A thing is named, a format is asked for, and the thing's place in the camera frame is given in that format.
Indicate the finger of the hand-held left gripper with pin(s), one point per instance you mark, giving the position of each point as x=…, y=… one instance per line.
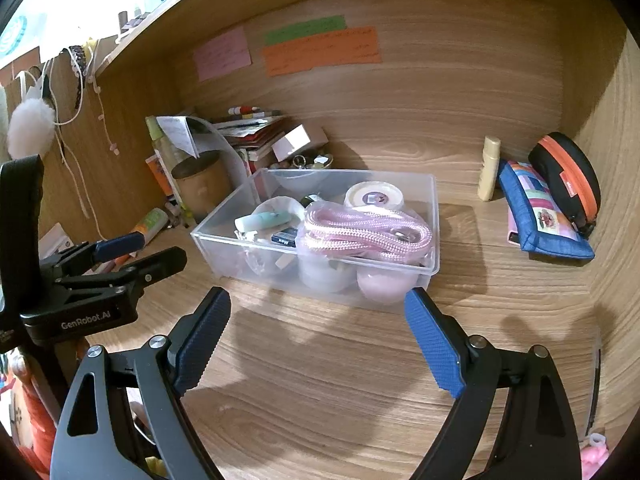
x=150, y=267
x=120, y=246

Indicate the orange booklet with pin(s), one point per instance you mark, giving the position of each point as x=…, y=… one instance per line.
x=157, y=175

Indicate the green sticky note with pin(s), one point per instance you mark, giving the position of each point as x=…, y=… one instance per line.
x=305, y=30

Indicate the brown cardboard cylinder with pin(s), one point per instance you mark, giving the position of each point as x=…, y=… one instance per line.
x=200, y=190

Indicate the black orange zip case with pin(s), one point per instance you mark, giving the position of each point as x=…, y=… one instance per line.
x=555, y=160

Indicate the white fluffy pompom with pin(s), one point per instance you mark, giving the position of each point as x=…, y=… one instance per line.
x=30, y=127

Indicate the clear plastic storage box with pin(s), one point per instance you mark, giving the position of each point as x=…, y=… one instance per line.
x=225, y=255

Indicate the white paper box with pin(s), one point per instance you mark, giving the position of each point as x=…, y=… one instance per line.
x=295, y=142

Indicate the red orange fabric item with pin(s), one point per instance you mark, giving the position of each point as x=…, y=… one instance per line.
x=35, y=425

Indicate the black small box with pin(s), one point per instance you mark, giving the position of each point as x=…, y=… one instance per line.
x=285, y=237

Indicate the white printed carton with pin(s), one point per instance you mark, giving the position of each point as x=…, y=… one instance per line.
x=55, y=240

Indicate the orange sticky note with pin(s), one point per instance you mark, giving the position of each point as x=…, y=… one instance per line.
x=320, y=52

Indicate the mint green tube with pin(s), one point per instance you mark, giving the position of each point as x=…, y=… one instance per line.
x=260, y=220

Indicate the white tape roll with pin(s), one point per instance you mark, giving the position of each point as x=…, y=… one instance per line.
x=372, y=195

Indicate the stack of books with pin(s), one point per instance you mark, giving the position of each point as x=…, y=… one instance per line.
x=250, y=132

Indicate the green bottle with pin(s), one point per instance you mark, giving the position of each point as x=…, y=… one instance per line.
x=154, y=130

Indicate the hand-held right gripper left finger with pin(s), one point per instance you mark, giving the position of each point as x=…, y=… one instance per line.
x=200, y=340

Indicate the green orange tube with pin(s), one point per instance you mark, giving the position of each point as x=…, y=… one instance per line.
x=150, y=222

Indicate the white round jar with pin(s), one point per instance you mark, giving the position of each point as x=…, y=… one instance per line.
x=325, y=275

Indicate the wooden desktop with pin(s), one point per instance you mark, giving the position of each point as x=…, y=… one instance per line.
x=325, y=385

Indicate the blue patchwork pencil case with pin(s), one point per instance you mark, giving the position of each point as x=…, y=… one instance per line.
x=530, y=210

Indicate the pink round jar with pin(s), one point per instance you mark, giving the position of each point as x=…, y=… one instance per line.
x=382, y=285

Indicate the pink sticky note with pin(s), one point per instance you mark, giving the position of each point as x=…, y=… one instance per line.
x=222, y=55

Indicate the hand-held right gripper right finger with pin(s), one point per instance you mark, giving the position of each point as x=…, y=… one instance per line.
x=435, y=345

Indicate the white paper sheets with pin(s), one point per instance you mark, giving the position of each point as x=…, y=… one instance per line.
x=177, y=132

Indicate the pink plastic toy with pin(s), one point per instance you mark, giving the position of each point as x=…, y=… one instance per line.
x=595, y=460

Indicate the cream squeeze tube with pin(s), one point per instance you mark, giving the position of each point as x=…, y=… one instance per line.
x=489, y=170

